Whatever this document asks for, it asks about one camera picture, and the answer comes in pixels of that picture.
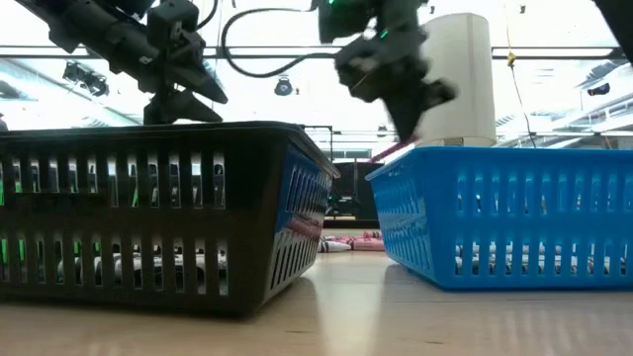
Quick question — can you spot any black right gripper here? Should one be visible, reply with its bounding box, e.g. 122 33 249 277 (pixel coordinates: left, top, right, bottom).
334 29 431 144

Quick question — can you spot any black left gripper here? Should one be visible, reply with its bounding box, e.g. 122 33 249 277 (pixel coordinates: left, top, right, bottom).
106 27 229 126

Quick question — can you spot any black plastic basket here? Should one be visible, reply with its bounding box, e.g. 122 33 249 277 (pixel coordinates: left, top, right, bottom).
0 121 341 316

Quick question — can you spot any grey-wrapped crayon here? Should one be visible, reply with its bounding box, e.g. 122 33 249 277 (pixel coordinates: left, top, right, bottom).
318 240 352 254
454 241 629 277
56 251 229 281

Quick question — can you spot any white paper towel roll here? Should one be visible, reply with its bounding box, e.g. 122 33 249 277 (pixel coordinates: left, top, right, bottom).
414 12 498 148

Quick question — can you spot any black cabinet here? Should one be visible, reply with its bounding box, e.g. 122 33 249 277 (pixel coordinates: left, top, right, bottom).
328 160 386 223

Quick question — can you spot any blue plastic basket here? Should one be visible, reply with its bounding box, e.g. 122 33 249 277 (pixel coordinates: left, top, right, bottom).
367 145 633 292

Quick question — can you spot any green plastic basket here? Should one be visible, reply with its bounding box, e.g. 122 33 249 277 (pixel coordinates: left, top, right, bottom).
0 180 139 263

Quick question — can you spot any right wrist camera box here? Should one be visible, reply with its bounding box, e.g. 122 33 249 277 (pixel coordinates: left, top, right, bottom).
423 78 460 109

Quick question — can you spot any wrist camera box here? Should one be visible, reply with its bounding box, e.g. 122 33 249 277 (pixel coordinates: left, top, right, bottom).
146 0 201 56
423 78 460 109

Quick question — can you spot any black right camera cable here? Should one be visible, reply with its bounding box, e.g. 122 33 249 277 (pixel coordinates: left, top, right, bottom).
220 6 347 79

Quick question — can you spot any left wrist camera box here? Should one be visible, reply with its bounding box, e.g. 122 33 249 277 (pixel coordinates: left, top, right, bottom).
146 0 201 56

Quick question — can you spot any black overhead frame beam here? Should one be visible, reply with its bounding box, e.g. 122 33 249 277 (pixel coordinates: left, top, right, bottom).
0 45 617 59

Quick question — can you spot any yellow hanging cable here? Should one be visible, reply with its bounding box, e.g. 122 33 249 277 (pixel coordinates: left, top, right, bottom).
502 0 539 148

